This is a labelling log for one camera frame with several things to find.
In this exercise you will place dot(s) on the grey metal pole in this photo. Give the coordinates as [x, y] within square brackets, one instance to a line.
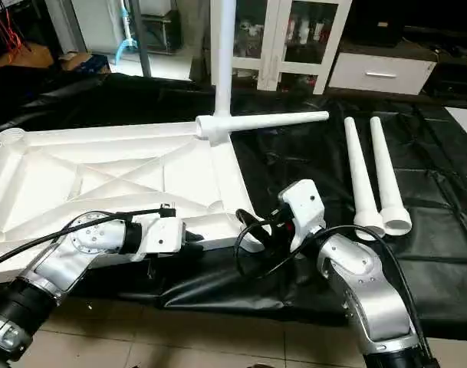
[143, 38]

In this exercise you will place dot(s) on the white low drawer unit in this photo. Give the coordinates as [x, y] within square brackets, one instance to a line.
[383, 73]

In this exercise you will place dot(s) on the white plastic table leg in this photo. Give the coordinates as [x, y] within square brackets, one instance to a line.
[223, 54]
[362, 184]
[390, 184]
[271, 120]

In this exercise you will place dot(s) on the black work mat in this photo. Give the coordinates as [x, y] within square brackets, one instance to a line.
[241, 284]

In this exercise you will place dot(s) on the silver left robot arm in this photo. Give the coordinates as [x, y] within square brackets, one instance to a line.
[64, 261]

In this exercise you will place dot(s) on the white glass-door cabinet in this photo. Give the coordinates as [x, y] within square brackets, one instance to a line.
[294, 38]

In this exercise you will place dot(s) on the white plastic table top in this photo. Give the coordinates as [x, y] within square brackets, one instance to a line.
[80, 169]

